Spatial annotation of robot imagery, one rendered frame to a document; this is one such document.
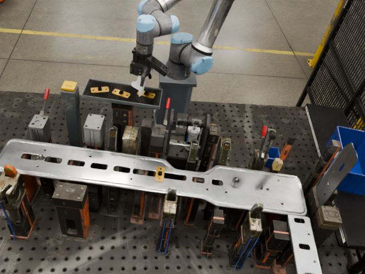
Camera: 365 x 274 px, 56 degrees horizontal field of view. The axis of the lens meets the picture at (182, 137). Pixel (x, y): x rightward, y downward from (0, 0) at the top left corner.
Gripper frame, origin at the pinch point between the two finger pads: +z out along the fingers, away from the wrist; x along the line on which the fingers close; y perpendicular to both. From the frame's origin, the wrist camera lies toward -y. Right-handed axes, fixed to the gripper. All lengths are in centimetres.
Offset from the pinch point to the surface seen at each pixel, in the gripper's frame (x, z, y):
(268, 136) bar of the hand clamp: 9, 1, -61
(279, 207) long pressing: 31, 20, -74
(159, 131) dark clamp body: 13.7, 12.2, -12.3
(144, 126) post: 15.1, 10.5, -4.9
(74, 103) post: 11.2, 11.8, 32.5
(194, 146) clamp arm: 16.9, 12.0, -29.9
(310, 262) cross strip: 52, 20, -87
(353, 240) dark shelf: 38, 17, -104
